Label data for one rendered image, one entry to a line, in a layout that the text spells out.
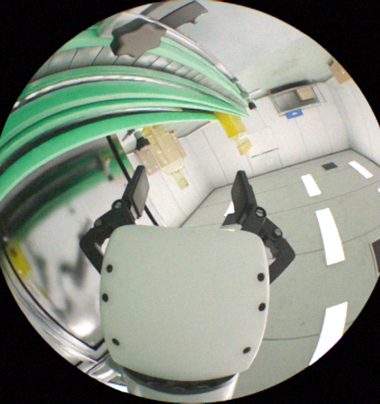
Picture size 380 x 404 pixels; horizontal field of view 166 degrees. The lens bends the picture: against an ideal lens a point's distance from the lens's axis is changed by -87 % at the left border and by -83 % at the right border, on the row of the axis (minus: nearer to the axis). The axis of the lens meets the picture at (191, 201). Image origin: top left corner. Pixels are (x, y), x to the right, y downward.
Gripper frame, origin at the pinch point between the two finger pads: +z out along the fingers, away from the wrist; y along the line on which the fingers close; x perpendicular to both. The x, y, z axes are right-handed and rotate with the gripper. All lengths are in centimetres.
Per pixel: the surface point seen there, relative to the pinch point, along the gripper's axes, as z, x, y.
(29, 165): -1.4, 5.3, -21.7
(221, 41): 42.6, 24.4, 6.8
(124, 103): 9.1, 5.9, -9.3
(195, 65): 11.5, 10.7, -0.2
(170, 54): 7.0, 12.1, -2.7
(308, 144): 371, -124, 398
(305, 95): 387, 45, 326
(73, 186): 6.4, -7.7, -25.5
